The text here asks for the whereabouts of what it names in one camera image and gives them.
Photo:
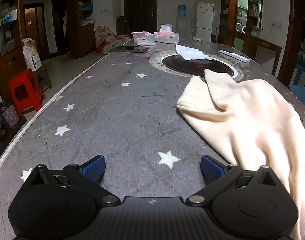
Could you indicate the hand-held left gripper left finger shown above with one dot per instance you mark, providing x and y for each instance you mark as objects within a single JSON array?
[{"x": 93, "y": 168}]

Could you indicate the dark wooden stool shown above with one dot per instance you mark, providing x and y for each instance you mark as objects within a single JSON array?
[{"x": 45, "y": 77}]

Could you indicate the white pink tissue box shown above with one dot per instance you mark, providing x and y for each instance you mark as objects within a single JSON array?
[
  {"x": 142, "y": 39},
  {"x": 167, "y": 37}
]

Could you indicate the white refrigerator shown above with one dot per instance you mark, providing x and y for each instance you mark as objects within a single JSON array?
[{"x": 203, "y": 20}]

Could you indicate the dark low cabinet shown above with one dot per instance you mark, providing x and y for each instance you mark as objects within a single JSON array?
[{"x": 122, "y": 26}]

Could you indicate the polka-dot play tent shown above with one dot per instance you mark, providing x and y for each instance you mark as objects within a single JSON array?
[{"x": 105, "y": 38}]

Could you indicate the wooden glass display cabinet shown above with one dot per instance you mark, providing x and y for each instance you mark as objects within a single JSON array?
[{"x": 7, "y": 62}]

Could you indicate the cream knit garment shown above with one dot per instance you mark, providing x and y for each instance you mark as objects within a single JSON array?
[{"x": 242, "y": 117}]

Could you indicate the glass pitcher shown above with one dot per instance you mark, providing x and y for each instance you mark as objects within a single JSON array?
[{"x": 255, "y": 31}]

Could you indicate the blue water bottle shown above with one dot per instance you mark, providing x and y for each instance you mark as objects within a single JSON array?
[{"x": 182, "y": 10}]

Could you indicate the red plastic stool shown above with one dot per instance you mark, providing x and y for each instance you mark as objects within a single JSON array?
[{"x": 25, "y": 90}]

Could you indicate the hanging pink cloth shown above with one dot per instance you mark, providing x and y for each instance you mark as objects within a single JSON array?
[{"x": 65, "y": 22}]

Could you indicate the wooden shelving unit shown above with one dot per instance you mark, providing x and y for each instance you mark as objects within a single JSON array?
[{"x": 231, "y": 10}]

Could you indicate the white water dispenser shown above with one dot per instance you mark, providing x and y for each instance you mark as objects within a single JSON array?
[{"x": 182, "y": 27}]

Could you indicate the blue white cabinet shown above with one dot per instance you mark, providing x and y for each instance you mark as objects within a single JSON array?
[{"x": 303, "y": 72}]

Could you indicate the dark brown entrance door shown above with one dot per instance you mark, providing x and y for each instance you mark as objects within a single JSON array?
[{"x": 141, "y": 10}]

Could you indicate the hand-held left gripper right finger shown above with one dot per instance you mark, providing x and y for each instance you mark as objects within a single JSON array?
[{"x": 211, "y": 168}]

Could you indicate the brown interior door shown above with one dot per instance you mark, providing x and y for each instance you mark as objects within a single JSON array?
[{"x": 32, "y": 30}]

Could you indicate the purple speckled bin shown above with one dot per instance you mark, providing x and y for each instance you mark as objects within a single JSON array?
[{"x": 9, "y": 116}]

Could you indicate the round black induction cooktop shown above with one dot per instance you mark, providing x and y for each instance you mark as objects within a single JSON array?
[{"x": 182, "y": 66}]

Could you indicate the brown wooden side table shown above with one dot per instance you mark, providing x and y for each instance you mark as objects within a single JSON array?
[{"x": 262, "y": 45}]

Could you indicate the white brown paper carton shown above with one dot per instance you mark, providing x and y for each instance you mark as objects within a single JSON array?
[{"x": 31, "y": 55}]

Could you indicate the dark wooden bookcase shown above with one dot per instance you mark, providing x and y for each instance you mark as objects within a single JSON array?
[{"x": 80, "y": 37}]

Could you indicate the white crumpled tissue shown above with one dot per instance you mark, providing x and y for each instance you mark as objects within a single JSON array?
[{"x": 190, "y": 52}]

